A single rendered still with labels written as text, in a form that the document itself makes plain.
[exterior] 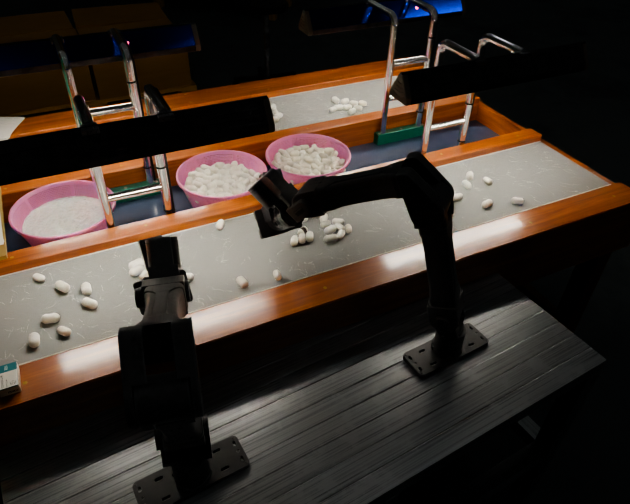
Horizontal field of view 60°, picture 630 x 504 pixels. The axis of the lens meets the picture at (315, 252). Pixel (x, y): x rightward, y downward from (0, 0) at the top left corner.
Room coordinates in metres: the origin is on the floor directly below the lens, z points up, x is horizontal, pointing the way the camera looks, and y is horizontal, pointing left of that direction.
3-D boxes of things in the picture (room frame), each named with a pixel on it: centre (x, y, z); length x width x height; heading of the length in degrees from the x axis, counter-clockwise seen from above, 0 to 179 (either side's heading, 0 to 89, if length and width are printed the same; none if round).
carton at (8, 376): (0.63, 0.56, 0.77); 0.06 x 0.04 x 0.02; 27
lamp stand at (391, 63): (1.89, -0.25, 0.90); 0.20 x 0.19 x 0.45; 117
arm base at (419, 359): (0.82, -0.30, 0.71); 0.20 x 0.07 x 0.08; 122
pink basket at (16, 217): (1.19, 0.67, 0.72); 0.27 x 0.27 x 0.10
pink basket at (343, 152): (1.52, 0.03, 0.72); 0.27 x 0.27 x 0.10
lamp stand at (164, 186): (1.09, 0.42, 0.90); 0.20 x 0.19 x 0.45; 117
